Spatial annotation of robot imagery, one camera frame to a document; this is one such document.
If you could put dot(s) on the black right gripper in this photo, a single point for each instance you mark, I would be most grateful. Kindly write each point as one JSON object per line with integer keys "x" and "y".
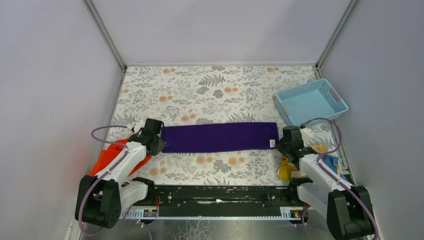
{"x": 282, "y": 147}

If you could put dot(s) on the light blue plastic basket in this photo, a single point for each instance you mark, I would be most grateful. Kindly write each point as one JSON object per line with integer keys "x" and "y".
{"x": 316, "y": 99}

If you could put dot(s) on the orange towel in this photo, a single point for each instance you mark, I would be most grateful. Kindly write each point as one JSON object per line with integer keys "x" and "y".
{"x": 108, "y": 155}

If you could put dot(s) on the white slotted cable duct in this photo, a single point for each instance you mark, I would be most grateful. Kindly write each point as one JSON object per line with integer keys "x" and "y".
{"x": 168, "y": 213}

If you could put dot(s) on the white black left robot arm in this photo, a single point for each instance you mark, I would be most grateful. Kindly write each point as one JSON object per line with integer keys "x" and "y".
{"x": 103, "y": 196}

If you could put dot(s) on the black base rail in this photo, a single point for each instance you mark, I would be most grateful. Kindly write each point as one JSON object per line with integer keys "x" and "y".
{"x": 224, "y": 197}

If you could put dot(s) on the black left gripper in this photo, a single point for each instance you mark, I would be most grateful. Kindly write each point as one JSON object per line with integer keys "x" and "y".
{"x": 159, "y": 144}

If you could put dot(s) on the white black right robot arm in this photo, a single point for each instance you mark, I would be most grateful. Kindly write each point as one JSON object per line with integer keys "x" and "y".
{"x": 347, "y": 208}

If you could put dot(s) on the floral patterned table mat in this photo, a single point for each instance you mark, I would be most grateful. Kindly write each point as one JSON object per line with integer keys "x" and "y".
{"x": 196, "y": 95}

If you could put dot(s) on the purple towel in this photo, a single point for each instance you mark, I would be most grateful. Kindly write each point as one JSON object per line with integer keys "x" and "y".
{"x": 220, "y": 137}

